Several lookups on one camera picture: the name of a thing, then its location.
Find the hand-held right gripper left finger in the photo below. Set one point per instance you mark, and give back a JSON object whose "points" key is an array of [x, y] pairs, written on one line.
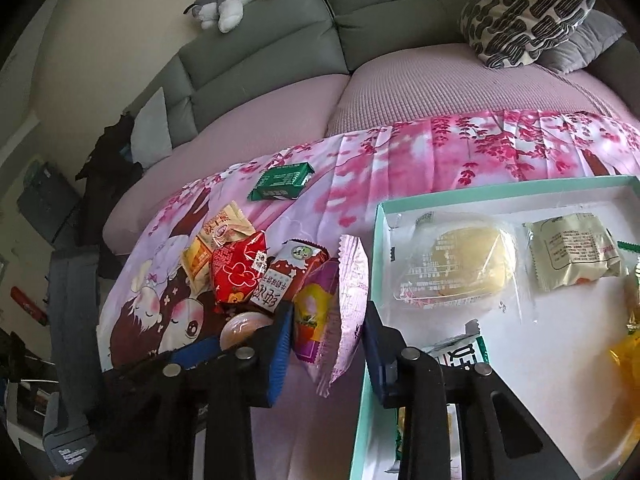
{"points": [[277, 360]]}

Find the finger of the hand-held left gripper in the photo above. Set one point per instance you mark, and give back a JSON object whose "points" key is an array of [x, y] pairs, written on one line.
{"points": [[197, 352]]}

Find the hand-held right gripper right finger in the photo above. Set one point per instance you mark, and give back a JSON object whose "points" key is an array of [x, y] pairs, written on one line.
{"points": [[380, 360]]}

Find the pink striped snack packet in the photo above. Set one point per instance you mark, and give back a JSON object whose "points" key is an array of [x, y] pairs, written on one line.
{"points": [[350, 300]]}

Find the clear yellow bun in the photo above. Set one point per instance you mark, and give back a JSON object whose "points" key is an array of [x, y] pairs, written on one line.
{"points": [[465, 265]]}

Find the teal-edged white box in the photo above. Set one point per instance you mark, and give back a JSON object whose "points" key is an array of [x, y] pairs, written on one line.
{"points": [[550, 360]]}

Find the green round cookie packet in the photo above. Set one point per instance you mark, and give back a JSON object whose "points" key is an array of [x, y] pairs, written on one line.
{"points": [[635, 280]]}

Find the pink round jelly cup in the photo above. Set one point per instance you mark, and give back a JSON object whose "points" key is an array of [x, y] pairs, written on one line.
{"points": [[242, 330]]}

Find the purple yellow snack packet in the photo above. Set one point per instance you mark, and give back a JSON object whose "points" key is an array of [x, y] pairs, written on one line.
{"points": [[312, 320]]}

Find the yellow green snack packet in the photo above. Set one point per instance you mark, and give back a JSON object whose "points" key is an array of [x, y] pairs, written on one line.
{"points": [[400, 435]]}

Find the white green snack packet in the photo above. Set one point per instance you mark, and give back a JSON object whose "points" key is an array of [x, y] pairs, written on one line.
{"points": [[462, 352]]}

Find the red white snack packet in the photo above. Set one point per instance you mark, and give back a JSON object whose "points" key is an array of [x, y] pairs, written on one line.
{"points": [[292, 275]]}

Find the red flower print packet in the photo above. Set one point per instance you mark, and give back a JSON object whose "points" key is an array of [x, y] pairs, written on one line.
{"points": [[235, 272]]}

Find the blue denim jeans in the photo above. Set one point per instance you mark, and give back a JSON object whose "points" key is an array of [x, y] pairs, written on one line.
{"points": [[75, 320]]}

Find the orange yellow snack packet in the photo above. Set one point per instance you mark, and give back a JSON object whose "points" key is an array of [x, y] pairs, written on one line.
{"points": [[220, 227]]}

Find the red object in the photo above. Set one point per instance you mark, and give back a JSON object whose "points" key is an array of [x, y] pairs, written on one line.
{"points": [[27, 302]]}

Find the dark green snack packet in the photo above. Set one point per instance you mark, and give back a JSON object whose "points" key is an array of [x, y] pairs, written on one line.
{"points": [[282, 180]]}

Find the black clothing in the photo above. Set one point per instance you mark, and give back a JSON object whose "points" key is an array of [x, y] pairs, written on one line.
{"points": [[107, 170]]}

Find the pink printed blanket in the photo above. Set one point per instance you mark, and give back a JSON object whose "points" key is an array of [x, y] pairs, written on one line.
{"points": [[425, 150]]}

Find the dark cabinet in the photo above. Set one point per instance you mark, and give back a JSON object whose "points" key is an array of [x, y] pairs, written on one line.
{"points": [[45, 200]]}

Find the pale square snack packet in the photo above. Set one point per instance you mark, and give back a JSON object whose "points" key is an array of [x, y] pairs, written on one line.
{"points": [[570, 252]]}

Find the pale grey cushion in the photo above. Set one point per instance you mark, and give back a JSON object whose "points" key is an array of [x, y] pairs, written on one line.
{"points": [[150, 127]]}

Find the yellow crinkled snack packet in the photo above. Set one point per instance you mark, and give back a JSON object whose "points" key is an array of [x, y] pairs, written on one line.
{"points": [[627, 365]]}

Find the pink seat cover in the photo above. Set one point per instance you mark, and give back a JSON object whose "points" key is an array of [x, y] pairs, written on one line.
{"points": [[280, 110]]}

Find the grey-green sofa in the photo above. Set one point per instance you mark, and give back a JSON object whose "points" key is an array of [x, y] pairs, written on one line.
{"points": [[275, 60]]}

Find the grey velvet pillow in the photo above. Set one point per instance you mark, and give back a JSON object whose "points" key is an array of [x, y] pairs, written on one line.
{"points": [[585, 45]]}

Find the black white patterned pillow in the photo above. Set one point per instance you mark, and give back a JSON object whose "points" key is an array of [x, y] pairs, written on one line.
{"points": [[525, 10]]}

